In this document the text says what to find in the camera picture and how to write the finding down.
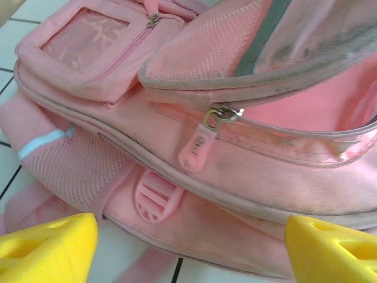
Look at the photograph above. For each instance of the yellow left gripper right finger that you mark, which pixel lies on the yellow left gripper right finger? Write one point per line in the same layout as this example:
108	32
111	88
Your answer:
332	256

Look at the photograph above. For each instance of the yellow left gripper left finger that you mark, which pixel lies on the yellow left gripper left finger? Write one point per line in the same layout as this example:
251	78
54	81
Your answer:
44	253

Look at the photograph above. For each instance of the pink backpack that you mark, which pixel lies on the pink backpack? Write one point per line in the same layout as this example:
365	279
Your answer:
206	59

